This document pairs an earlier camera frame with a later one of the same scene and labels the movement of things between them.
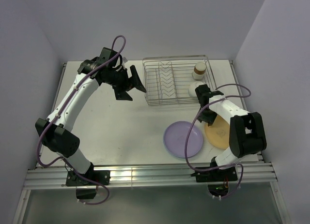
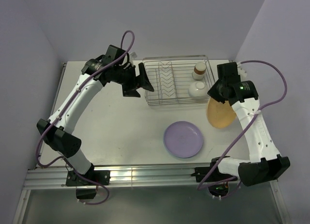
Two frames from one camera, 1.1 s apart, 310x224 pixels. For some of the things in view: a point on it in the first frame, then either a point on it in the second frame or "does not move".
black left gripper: x=133 y=81 to x=128 y=91
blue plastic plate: x=175 y=141 does not move
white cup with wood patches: x=199 y=70 does not move
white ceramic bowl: x=192 y=87 does not move
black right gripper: x=209 y=120 to x=212 y=93
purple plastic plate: x=175 y=137 does not move
